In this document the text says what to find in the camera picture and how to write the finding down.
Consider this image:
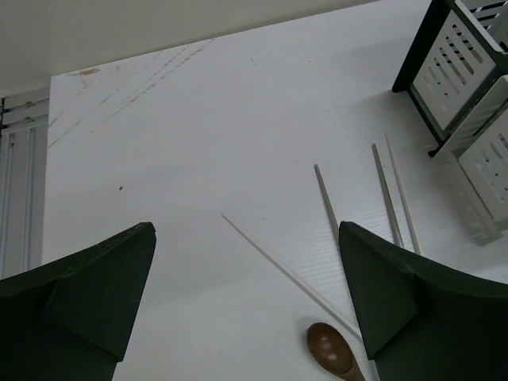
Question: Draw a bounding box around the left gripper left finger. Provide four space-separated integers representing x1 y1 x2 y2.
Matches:
1 222 156 380

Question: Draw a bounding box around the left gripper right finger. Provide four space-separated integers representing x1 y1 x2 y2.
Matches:
338 221 507 380

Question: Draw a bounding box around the silver metal chopstick right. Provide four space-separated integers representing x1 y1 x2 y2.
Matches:
371 144 404 248

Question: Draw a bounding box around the silver metal chopstick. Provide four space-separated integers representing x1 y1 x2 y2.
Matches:
314 164 339 247
371 144 404 248

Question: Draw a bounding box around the white plastic chopstick right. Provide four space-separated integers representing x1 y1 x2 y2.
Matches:
385 134 422 255

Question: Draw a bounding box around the white plastic chopstick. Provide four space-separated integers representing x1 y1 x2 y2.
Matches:
385 134 422 255
221 214 362 341

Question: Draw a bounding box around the silver metal chopstick left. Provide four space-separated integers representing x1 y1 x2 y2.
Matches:
314 164 339 247

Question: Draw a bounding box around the white front utensil holder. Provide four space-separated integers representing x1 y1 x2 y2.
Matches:
434 75 507 246

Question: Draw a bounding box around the white plastic chopstick left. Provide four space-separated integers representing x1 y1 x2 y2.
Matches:
221 214 362 341

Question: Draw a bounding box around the black rear utensil holder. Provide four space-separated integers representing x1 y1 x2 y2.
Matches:
391 1 507 144

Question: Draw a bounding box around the aluminium frame rail left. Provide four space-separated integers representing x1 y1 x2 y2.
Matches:
1 87 50 278

